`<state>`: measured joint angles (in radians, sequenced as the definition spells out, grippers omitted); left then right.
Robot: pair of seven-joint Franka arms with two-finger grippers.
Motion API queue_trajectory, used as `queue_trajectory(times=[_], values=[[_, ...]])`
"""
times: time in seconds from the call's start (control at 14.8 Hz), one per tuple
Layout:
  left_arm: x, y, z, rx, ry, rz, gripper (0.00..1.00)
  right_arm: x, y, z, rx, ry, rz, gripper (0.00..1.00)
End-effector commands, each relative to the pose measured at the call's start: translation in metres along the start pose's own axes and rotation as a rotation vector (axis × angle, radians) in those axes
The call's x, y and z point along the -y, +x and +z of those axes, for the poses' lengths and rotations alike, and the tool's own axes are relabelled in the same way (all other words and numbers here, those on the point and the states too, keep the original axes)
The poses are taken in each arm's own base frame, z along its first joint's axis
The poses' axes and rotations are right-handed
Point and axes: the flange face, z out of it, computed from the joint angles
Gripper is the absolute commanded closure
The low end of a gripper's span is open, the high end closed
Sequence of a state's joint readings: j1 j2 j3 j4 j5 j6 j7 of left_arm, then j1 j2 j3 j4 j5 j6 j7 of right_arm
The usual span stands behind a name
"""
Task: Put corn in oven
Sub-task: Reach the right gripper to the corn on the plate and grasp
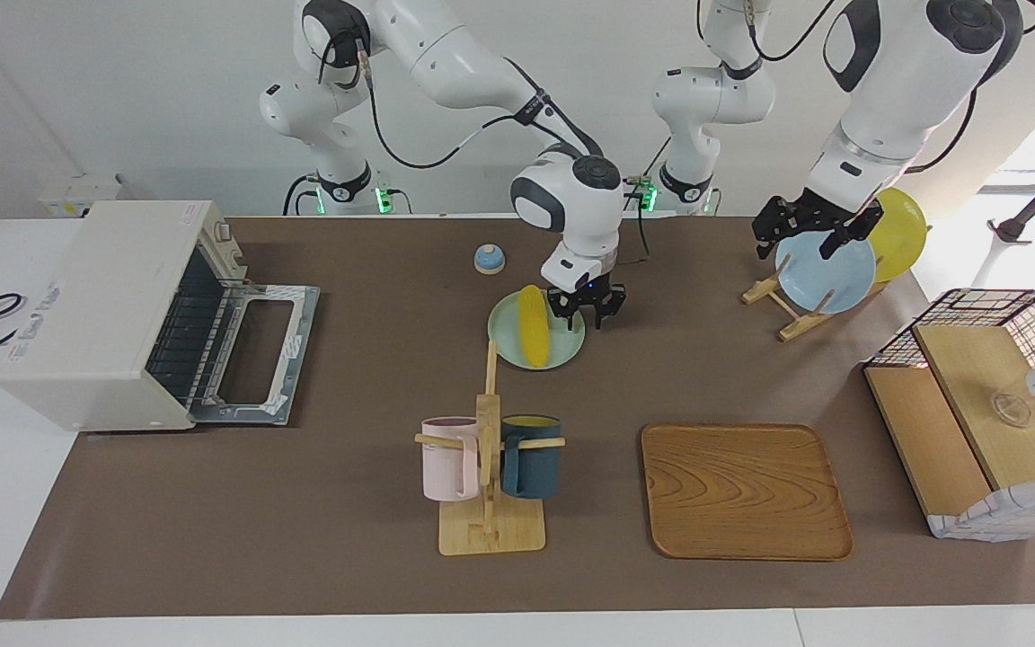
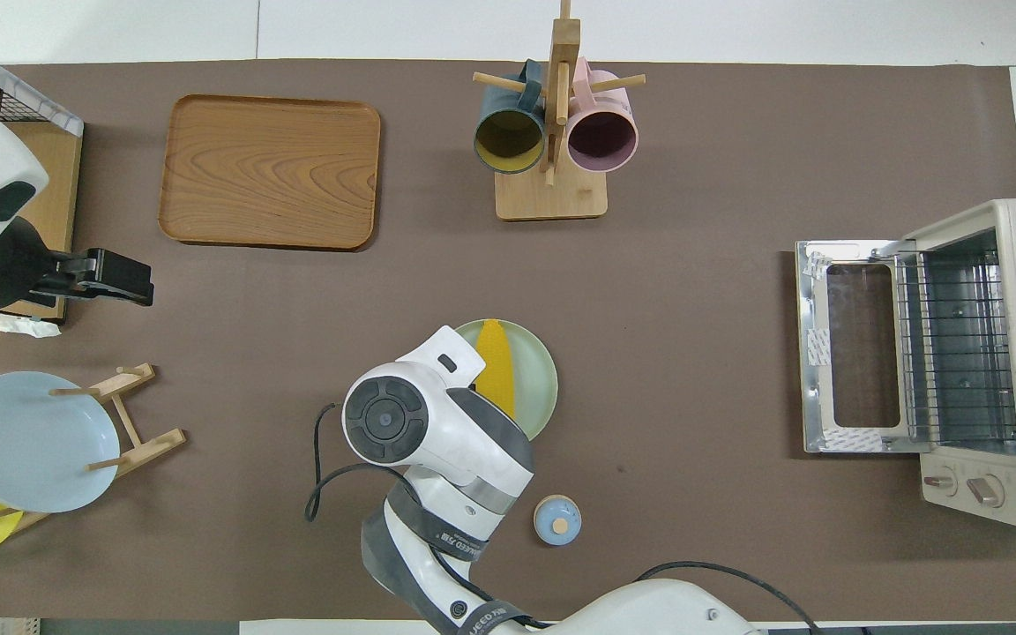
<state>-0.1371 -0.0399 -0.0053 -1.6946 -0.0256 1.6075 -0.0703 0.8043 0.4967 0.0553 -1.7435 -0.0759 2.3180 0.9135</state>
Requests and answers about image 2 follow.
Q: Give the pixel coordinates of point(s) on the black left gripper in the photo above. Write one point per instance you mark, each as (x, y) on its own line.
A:
(5, 265)

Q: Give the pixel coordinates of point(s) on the pink mug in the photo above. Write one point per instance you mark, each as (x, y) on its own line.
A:
(602, 141)

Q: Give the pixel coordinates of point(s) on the wooden mug rack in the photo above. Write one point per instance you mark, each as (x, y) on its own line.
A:
(552, 198)

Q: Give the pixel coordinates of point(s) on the wooden tray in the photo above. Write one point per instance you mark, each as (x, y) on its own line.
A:
(270, 172)

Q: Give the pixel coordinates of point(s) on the light blue plate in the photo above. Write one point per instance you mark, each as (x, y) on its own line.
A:
(23, 441)

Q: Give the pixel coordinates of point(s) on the brown table mat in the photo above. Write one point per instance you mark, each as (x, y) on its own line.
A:
(693, 397)

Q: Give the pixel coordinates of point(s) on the dark blue mug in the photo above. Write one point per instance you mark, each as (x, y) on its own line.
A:
(508, 141)

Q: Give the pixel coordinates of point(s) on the wooden plate rack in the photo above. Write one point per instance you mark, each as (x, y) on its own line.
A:
(151, 445)

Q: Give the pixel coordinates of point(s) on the yellow corn cob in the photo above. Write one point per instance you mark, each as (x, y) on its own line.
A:
(497, 370)

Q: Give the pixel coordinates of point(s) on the pale green plate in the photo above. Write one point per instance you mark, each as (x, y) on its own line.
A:
(536, 379)

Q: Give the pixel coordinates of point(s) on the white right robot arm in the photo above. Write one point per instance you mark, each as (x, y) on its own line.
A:
(437, 441)

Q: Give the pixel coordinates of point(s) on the beige oven knob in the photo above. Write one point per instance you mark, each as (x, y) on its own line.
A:
(986, 490)
(940, 482)

